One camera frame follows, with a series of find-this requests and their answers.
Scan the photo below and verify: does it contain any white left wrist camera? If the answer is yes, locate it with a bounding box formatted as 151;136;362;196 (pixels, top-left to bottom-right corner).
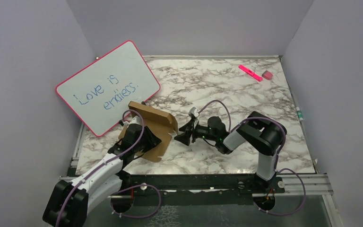
129;116;141;125

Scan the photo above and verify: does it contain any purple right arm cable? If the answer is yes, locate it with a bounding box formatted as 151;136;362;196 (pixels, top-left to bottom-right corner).
194;100;307;217

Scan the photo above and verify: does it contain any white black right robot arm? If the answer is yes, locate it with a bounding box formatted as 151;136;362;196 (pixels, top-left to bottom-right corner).
174;111;287;192

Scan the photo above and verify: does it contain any pink framed whiteboard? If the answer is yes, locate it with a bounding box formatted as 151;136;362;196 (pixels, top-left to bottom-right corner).
55;40;161;137

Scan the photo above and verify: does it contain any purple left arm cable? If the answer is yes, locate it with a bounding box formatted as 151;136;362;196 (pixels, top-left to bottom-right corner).
55;109;163;227

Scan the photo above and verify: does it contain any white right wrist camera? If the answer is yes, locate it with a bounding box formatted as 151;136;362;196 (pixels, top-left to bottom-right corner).
188;107;200;119

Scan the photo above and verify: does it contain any pink eraser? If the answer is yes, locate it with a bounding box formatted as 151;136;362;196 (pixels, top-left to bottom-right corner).
262;70;273;80

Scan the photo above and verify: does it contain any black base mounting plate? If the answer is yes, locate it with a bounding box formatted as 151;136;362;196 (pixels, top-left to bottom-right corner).
67;167;285;208

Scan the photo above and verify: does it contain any pink highlighter marker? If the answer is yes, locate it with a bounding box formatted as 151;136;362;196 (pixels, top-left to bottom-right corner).
238;65;263;82

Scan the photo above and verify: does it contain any aluminium frame rail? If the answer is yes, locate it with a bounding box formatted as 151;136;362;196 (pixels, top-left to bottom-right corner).
47;125;345;227

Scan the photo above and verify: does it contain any brown cardboard box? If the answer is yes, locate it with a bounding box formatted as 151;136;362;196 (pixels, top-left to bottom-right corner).
118;101;178;167

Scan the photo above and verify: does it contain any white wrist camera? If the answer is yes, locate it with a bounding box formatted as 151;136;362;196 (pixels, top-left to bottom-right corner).
129;116;141;125
188;107;200;119

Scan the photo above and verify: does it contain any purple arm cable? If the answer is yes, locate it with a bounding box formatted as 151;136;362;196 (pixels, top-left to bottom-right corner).
194;100;307;217
55;109;163;227

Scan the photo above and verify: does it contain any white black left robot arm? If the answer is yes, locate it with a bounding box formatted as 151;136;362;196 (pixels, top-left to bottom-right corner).
43;123;162;227

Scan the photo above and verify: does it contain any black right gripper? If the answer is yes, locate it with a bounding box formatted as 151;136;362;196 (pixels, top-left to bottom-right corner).
174;118;218;146

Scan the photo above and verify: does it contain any green white marker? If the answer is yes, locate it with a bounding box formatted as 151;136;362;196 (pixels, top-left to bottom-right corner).
296;106;304;122

